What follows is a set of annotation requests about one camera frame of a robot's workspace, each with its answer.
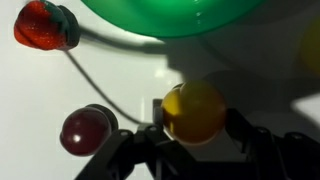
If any dark red plastic plum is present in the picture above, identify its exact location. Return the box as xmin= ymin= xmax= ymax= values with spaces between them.
xmin=59 ymin=103 xmax=120 ymax=157

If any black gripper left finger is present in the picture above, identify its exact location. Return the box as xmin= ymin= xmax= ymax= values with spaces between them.
xmin=74 ymin=98 xmax=188 ymax=180

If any orange red plastic strawberry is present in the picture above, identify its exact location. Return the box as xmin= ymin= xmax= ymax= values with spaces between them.
xmin=13 ymin=0 xmax=81 ymax=52

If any green translucent bowl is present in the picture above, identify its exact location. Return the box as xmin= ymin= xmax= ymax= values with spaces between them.
xmin=79 ymin=0 xmax=268 ymax=39

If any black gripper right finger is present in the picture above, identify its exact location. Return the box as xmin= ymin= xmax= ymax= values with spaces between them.
xmin=223 ymin=108 xmax=320 ymax=180

